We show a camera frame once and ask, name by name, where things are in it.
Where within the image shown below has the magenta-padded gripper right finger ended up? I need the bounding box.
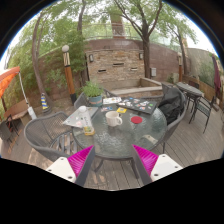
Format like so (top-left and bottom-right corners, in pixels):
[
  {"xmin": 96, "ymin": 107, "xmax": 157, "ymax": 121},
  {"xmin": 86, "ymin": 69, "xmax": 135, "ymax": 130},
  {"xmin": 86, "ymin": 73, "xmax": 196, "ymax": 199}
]
[{"xmin": 130, "ymin": 143, "xmax": 184, "ymax": 186}]

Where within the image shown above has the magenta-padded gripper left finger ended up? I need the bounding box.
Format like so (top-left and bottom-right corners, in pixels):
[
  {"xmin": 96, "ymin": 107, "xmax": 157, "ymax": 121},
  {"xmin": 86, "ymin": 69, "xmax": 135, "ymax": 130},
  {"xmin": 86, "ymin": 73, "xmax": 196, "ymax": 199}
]
[{"xmin": 45, "ymin": 144, "xmax": 96, "ymax": 188}]

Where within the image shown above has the clear white-capped drink bottle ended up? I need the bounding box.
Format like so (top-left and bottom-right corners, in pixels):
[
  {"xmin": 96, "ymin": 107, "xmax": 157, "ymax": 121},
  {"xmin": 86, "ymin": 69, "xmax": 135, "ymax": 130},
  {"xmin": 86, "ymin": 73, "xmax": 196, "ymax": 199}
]
[{"xmin": 78, "ymin": 105, "xmax": 96, "ymax": 137}]

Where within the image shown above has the round glass patio table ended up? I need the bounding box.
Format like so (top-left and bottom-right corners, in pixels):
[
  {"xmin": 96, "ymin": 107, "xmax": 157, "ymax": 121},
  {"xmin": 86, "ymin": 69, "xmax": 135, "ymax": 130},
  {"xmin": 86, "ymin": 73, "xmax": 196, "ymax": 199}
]
[{"xmin": 72, "ymin": 99, "xmax": 168, "ymax": 179}]

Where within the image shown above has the silver laptop with stickers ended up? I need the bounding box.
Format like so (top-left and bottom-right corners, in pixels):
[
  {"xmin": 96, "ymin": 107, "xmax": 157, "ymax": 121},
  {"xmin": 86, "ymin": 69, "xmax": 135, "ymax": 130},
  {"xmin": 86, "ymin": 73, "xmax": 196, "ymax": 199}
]
[{"xmin": 62, "ymin": 105, "xmax": 99, "ymax": 129}]

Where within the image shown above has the flat round red coaster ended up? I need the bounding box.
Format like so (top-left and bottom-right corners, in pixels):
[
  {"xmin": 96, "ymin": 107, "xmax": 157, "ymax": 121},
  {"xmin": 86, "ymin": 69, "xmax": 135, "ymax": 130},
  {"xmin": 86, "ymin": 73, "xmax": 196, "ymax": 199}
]
[{"xmin": 130, "ymin": 115, "xmax": 144, "ymax": 125}]

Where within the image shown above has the grey mesh metal armchair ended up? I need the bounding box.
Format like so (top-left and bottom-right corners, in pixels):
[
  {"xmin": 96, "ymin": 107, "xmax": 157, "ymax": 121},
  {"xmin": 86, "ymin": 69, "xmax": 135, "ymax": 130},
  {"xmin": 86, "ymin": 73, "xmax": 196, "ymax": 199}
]
[
  {"xmin": 146, "ymin": 83, "xmax": 188, "ymax": 154},
  {"xmin": 73, "ymin": 91, "xmax": 92, "ymax": 110},
  {"xmin": 23, "ymin": 110, "xmax": 80, "ymax": 163}
]

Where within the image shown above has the white ribbed mug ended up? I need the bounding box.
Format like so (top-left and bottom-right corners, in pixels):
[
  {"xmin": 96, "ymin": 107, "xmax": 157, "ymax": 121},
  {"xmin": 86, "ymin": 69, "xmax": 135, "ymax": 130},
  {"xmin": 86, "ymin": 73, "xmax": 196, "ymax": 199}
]
[{"xmin": 105, "ymin": 110, "xmax": 124, "ymax": 128}]

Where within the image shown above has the black laptop with stickers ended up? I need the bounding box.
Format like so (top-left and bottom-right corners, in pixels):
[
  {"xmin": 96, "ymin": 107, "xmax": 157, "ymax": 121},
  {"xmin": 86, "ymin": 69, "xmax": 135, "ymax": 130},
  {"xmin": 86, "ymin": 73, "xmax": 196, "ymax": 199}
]
[{"xmin": 116, "ymin": 96, "xmax": 158, "ymax": 116}]

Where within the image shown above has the black backpack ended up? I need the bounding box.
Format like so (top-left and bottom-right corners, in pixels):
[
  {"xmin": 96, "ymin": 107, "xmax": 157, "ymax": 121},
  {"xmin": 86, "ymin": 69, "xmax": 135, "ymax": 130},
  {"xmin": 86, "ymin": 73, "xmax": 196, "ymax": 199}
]
[{"xmin": 158, "ymin": 84, "xmax": 184, "ymax": 125}]

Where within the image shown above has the blue yellow striped cone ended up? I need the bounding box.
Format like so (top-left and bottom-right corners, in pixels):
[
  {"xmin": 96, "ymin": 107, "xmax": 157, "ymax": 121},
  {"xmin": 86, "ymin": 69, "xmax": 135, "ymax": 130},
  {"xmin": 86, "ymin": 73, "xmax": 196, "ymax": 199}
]
[{"xmin": 39, "ymin": 92, "xmax": 52, "ymax": 113}]

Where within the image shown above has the green plant in teal pot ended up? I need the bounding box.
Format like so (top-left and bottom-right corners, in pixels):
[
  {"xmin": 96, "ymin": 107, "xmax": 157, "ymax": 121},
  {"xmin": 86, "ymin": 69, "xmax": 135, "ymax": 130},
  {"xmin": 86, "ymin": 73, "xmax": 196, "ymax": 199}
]
[{"xmin": 81, "ymin": 80, "xmax": 105, "ymax": 107}]

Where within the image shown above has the black metal patio chair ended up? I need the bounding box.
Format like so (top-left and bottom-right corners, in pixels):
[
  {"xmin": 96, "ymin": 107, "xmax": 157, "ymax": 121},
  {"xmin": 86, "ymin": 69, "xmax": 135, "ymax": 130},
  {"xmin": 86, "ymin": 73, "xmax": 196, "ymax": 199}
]
[{"xmin": 191, "ymin": 95, "xmax": 216, "ymax": 134}]

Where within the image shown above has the dark round patio table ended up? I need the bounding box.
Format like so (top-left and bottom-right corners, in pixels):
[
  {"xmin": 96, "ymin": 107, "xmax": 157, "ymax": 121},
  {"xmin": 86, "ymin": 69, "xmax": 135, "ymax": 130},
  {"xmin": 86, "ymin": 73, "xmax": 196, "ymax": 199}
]
[{"xmin": 175, "ymin": 81, "xmax": 204, "ymax": 124}]

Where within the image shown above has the wooden bench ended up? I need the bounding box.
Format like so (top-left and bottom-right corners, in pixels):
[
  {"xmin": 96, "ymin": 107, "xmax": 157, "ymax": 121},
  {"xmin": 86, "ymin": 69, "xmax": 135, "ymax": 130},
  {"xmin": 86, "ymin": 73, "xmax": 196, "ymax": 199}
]
[{"xmin": 3, "ymin": 99, "xmax": 29, "ymax": 122}]

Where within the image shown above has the closed maroon patio umbrella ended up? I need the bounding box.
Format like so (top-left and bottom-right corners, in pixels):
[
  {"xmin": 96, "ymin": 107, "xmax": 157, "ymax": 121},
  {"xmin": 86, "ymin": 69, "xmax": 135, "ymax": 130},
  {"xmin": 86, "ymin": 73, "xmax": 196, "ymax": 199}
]
[{"xmin": 211, "ymin": 54, "xmax": 223, "ymax": 101}]

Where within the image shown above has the orange canopy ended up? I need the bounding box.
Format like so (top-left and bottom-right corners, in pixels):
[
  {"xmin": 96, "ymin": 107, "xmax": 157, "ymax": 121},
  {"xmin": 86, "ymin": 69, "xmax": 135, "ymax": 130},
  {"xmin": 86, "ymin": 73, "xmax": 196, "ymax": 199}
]
[{"xmin": 0, "ymin": 65, "xmax": 22, "ymax": 99}]

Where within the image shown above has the wooden globe-topped lamp post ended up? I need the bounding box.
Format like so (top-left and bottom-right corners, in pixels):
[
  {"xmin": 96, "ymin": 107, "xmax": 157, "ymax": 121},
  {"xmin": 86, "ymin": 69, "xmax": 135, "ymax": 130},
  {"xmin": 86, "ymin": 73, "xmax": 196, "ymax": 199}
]
[{"xmin": 61, "ymin": 44, "xmax": 78, "ymax": 104}]

